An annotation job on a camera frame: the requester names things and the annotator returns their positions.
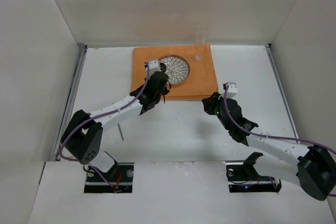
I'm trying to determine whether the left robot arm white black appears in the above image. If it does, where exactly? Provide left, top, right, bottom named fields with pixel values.
left=59, top=71, right=169, bottom=174

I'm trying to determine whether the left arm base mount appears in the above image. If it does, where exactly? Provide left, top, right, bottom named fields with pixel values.
left=83, top=163, right=134, bottom=194

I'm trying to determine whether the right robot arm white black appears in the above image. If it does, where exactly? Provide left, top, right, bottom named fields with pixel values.
left=202, top=91, right=335, bottom=201

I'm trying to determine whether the orange cloth placemat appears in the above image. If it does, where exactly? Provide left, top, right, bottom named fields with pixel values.
left=131, top=44, right=218, bottom=101

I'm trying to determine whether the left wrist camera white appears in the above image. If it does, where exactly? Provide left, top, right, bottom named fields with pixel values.
left=145, top=59, right=161, bottom=75

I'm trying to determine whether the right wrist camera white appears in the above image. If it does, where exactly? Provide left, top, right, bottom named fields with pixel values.
left=223, top=82, right=238, bottom=99

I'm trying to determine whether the clear wine glass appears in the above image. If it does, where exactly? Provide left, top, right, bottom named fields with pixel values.
left=195, top=25, right=207, bottom=61

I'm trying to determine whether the floral patterned ceramic plate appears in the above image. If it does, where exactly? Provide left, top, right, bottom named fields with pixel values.
left=160, top=55, right=191, bottom=85

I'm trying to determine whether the black fork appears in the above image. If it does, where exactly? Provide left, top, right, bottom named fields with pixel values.
left=117, top=124, right=124, bottom=141

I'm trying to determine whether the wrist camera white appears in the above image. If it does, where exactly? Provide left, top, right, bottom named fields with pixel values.
left=145, top=59, right=161, bottom=75
left=223, top=82, right=238, bottom=99

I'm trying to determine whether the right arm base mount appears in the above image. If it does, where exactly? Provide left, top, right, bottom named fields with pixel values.
left=226, top=152, right=282, bottom=193

